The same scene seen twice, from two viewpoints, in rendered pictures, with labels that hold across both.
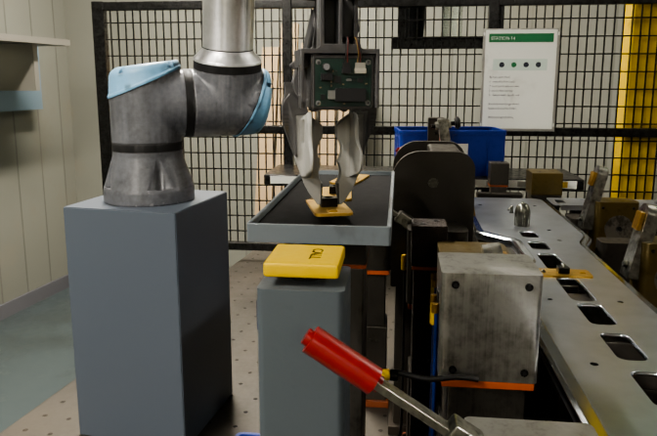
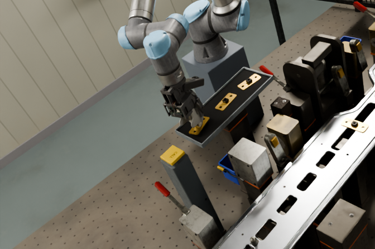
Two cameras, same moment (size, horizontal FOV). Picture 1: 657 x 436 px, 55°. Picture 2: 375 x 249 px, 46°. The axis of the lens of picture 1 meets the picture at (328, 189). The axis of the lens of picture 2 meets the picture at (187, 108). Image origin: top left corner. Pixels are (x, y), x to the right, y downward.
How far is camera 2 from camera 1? 122 cm
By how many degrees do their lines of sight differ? 57
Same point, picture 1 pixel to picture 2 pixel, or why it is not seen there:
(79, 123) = not seen: outside the picture
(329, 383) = (179, 182)
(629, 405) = (268, 207)
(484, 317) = (240, 167)
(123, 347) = not seen: hidden behind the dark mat
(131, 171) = (197, 50)
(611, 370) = (285, 191)
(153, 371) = not seen: hidden behind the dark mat
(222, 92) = (221, 22)
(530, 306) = (250, 170)
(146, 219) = (201, 71)
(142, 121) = (195, 34)
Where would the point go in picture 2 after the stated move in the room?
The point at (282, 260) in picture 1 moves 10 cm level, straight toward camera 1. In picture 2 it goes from (163, 156) to (145, 180)
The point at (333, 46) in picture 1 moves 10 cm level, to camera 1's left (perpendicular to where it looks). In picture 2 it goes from (169, 105) to (148, 97)
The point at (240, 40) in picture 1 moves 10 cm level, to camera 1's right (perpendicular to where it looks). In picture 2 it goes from (222, 2) to (244, 4)
